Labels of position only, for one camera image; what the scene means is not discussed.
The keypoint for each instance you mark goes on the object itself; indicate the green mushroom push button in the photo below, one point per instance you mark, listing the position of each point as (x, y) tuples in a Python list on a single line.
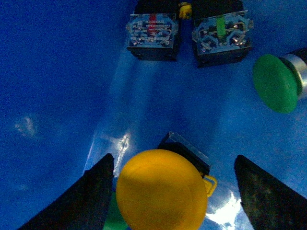
[(281, 81)]

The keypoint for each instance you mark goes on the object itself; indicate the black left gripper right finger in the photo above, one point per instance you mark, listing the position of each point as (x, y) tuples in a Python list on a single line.
[(268, 203)]

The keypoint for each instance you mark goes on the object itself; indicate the red-marked switch contact block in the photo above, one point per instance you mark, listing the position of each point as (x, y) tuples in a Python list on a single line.
[(154, 30)]

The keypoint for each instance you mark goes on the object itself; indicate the blue bin with buttons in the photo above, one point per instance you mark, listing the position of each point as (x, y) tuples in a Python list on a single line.
[(70, 91)]

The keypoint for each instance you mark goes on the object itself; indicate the green-marked switch contact block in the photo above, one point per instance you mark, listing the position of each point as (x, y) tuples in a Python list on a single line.
[(221, 32)]

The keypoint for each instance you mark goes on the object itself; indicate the yellow mushroom push button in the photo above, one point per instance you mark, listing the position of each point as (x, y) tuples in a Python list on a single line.
[(166, 188)]

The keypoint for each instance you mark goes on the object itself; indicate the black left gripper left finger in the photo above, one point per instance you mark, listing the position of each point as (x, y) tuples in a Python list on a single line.
[(83, 206)]

